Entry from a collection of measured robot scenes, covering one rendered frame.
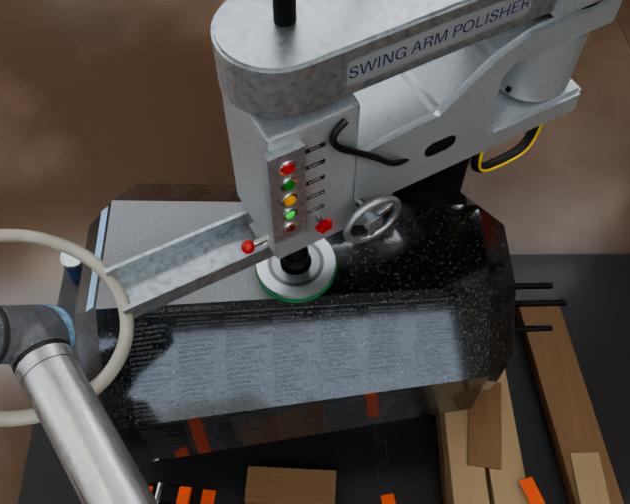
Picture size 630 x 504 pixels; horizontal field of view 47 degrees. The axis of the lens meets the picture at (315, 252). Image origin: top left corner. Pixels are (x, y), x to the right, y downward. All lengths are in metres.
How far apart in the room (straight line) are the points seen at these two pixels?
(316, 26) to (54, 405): 0.74
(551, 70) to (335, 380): 0.98
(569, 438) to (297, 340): 1.17
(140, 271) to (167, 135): 1.80
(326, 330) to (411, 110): 0.70
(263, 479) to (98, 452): 1.51
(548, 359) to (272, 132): 1.79
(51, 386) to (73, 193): 2.30
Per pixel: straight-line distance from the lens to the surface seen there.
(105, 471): 1.05
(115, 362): 1.58
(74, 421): 1.09
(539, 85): 1.80
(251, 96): 1.27
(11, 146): 3.64
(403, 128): 1.55
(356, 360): 2.01
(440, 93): 1.58
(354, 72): 1.29
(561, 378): 2.84
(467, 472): 2.52
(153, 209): 2.14
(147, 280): 1.71
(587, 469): 2.73
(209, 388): 2.04
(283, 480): 2.53
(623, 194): 3.47
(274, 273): 1.91
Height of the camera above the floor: 2.59
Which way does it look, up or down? 59 degrees down
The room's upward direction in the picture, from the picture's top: straight up
